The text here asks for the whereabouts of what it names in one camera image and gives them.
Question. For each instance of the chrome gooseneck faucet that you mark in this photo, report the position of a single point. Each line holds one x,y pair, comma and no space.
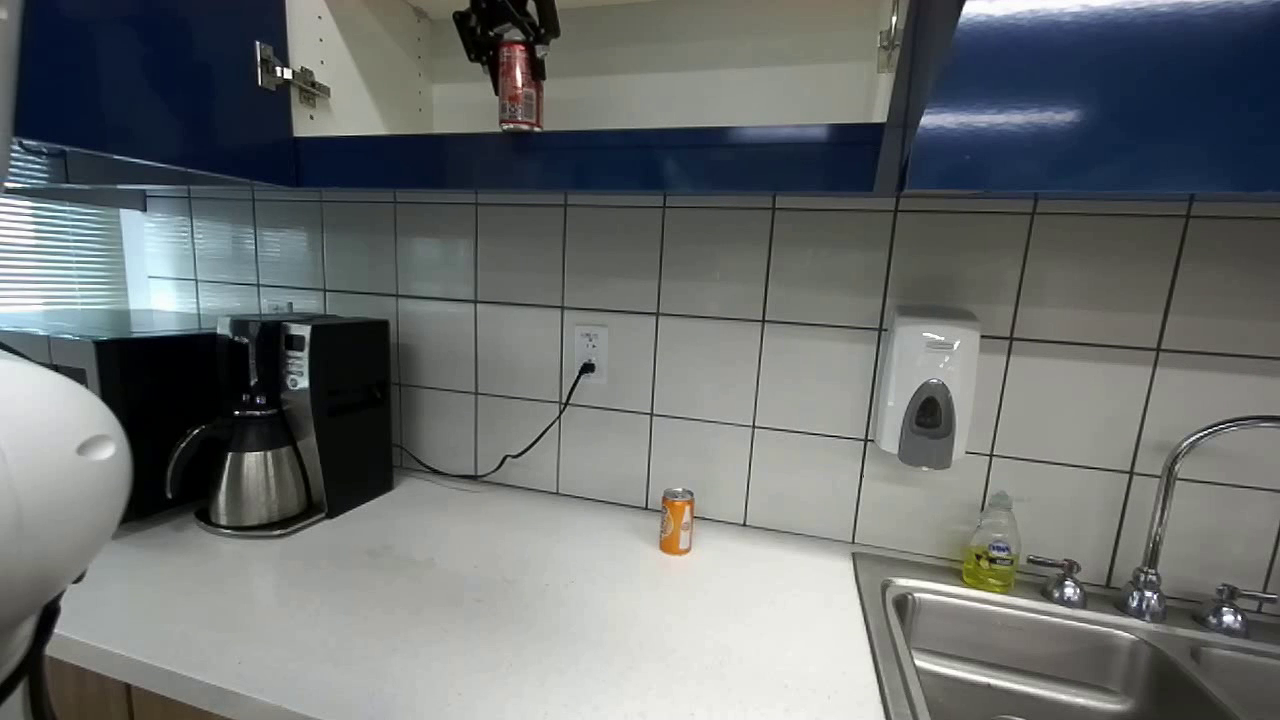
1174,467

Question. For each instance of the wooden lower cabinet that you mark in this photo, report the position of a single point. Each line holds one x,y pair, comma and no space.
94,698

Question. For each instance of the stainless steel sink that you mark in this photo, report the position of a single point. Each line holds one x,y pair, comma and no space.
1041,645

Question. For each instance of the wide blue cabinet door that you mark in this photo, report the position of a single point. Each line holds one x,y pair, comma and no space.
146,81

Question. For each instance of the red soda can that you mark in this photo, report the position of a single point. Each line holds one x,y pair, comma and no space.
517,88

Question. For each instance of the orange soda can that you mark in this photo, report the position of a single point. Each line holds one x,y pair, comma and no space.
676,522

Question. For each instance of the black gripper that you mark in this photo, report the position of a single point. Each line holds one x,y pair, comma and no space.
504,18

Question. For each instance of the white window blinds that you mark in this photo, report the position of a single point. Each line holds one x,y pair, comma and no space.
63,263

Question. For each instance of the white wall soap dispenser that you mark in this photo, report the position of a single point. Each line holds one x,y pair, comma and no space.
925,387

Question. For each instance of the black coffee maker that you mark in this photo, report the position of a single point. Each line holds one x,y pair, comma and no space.
346,413

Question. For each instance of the metal cabinet hinge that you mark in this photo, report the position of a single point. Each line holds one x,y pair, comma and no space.
284,75
889,41

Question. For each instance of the yellow dish soap bottle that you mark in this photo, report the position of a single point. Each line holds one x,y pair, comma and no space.
994,552

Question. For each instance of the closed blue cabinet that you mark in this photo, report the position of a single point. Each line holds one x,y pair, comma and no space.
1104,120

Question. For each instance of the black box appliance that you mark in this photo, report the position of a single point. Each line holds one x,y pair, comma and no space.
161,427

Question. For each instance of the steel coffee carafe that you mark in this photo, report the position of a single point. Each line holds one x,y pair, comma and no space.
254,480

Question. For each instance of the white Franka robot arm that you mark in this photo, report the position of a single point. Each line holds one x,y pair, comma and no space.
45,505

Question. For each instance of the blue cabinet door seen edge-on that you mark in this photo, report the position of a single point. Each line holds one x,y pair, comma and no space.
917,93

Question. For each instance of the white wall outlet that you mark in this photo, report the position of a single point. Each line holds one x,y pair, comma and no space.
591,351

